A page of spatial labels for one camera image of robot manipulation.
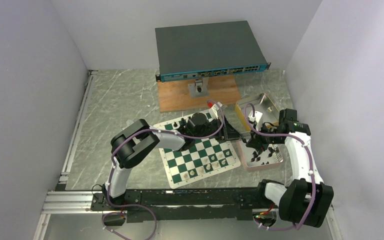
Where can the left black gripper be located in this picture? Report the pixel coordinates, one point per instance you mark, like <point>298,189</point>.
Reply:
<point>231,133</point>

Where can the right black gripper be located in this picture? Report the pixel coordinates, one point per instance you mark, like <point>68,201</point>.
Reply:
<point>256,140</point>

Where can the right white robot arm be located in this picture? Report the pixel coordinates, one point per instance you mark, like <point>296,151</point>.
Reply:
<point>307,199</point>

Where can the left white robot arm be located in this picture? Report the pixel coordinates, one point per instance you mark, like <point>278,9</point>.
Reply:
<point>132,145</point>

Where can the black chess piece in tray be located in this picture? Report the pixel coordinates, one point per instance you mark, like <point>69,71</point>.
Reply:
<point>271,152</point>
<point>256,156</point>

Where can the green white chess mat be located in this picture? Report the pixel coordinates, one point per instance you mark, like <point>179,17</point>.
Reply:
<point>177,162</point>

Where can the wooden board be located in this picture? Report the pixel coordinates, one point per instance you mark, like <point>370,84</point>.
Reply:
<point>174,96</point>

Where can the pink plastic tray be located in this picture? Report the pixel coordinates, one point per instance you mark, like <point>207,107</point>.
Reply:
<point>245,155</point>

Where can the yellow metal tin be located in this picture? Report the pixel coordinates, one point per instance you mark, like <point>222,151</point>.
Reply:
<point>259,102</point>

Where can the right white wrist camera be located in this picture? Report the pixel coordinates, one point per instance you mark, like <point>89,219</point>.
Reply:
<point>256,119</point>

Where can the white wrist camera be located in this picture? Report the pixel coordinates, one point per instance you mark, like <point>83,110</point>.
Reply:
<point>215,110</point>
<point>256,119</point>

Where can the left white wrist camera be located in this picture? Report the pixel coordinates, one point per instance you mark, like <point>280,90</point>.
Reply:
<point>215,110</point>

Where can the metal bracket with knob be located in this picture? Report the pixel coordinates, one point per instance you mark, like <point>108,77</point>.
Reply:
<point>199,88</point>

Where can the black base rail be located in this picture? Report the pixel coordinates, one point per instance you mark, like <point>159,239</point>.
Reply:
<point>238,203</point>

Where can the dark grey network switch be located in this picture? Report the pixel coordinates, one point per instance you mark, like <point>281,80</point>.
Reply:
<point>207,50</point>

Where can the aluminium frame rail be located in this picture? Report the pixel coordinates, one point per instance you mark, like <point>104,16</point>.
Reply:
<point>60,201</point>

